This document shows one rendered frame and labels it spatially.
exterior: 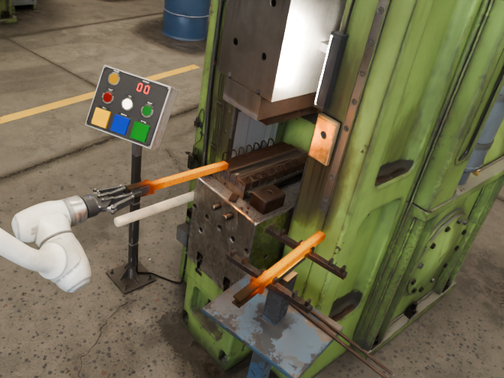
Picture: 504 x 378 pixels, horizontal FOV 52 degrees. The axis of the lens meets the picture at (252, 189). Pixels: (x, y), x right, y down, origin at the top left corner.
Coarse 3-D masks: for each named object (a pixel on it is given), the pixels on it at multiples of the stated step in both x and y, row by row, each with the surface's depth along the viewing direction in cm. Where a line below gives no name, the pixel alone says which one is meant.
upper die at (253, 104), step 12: (228, 84) 193; (240, 84) 188; (228, 96) 195; (240, 96) 190; (252, 96) 185; (300, 96) 197; (312, 96) 202; (240, 108) 192; (252, 108) 187; (264, 108) 186; (276, 108) 191; (288, 108) 196; (300, 108) 201
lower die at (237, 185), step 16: (224, 160) 216; (240, 160) 217; (256, 160) 219; (288, 160) 223; (304, 160) 225; (224, 176) 211; (240, 176) 205; (256, 176) 208; (272, 176) 212; (240, 192) 206
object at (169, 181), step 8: (200, 168) 192; (208, 168) 193; (216, 168) 195; (224, 168) 198; (168, 176) 183; (176, 176) 184; (184, 176) 185; (192, 176) 188; (200, 176) 191; (136, 184) 173; (144, 184) 174; (152, 184) 176; (160, 184) 179; (168, 184) 181; (128, 192) 171; (152, 192) 176
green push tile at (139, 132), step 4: (136, 124) 220; (140, 124) 219; (144, 124) 219; (136, 128) 220; (140, 128) 219; (144, 128) 219; (148, 128) 218; (132, 132) 220; (136, 132) 220; (140, 132) 219; (144, 132) 219; (132, 136) 220; (136, 136) 220; (140, 136) 219; (144, 136) 219; (140, 140) 219; (144, 140) 219
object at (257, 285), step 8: (320, 232) 176; (312, 240) 171; (320, 240) 174; (296, 248) 166; (304, 248) 167; (288, 256) 162; (296, 256) 163; (280, 264) 159; (288, 264) 159; (264, 272) 154; (272, 272) 155; (280, 272) 158; (256, 280) 150; (264, 280) 151; (248, 288) 147; (256, 288) 148; (264, 288) 150; (240, 296) 144; (248, 296) 148; (240, 304) 145
